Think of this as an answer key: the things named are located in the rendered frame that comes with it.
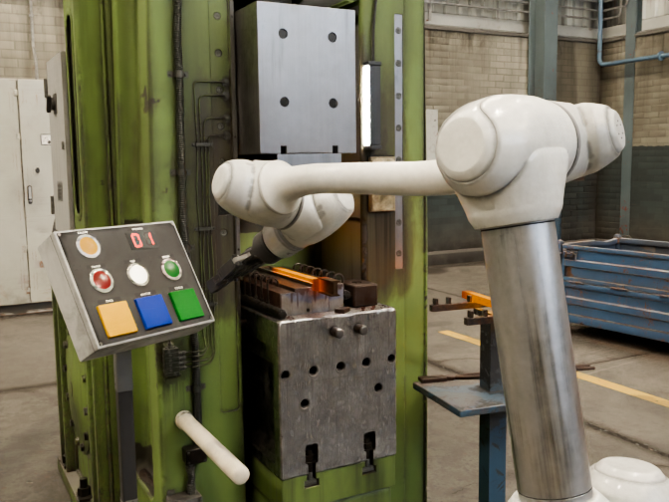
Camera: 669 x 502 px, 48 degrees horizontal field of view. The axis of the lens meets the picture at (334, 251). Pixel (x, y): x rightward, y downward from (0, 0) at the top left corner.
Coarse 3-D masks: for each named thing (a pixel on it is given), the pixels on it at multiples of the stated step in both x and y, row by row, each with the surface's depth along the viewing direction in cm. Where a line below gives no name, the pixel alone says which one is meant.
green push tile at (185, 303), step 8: (192, 288) 184; (176, 296) 179; (184, 296) 181; (192, 296) 182; (176, 304) 178; (184, 304) 180; (192, 304) 181; (176, 312) 177; (184, 312) 178; (192, 312) 180; (200, 312) 182; (184, 320) 178
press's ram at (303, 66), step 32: (256, 32) 199; (288, 32) 203; (320, 32) 208; (352, 32) 212; (256, 64) 201; (288, 64) 204; (320, 64) 208; (352, 64) 213; (256, 96) 202; (288, 96) 205; (320, 96) 209; (352, 96) 214; (256, 128) 204; (288, 128) 206; (320, 128) 210; (352, 128) 215
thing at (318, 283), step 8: (280, 272) 236; (288, 272) 231; (296, 272) 230; (312, 280) 216; (320, 280) 213; (328, 280) 208; (336, 280) 207; (320, 288) 214; (328, 288) 210; (336, 288) 207; (336, 296) 207
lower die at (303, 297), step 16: (272, 272) 238; (304, 272) 241; (240, 288) 237; (272, 288) 219; (288, 288) 216; (304, 288) 213; (272, 304) 215; (288, 304) 211; (304, 304) 213; (320, 304) 216; (336, 304) 219
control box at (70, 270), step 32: (160, 224) 187; (64, 256) 163; (96, 256) 168; (128, 256) 175; (160, 256) 182; (64, 288) 163; (96, 288) 164; (128, 288) 171; (160, 288) 178; (96, 320) 161; (192, 320) 180; (96, 352) 160
